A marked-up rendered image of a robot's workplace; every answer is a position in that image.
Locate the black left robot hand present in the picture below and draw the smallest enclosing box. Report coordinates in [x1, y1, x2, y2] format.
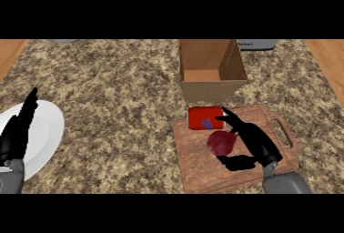
[0, 87, 38, 167]

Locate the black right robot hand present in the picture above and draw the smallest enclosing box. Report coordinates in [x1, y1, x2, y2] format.
[214, 106, 285, 172]

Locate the dark red pear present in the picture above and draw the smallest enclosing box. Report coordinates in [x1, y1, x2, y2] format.
[205, 130, 239, 156]

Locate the brown wooden cutting board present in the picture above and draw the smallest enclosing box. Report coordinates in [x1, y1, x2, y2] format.
[171, 104, 301, 195]

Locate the brown cardboard box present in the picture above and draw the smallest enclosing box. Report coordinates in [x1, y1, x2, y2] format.
[178, 39, 248, 104]

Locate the white round plate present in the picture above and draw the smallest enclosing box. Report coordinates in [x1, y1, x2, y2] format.
[0, 99, 66, 182]

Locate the red can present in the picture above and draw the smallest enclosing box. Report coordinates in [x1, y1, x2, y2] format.
[186, 106, 226, 130]

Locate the grey appliance with label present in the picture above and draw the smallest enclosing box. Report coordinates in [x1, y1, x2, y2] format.
[235, 39, 277, 51]

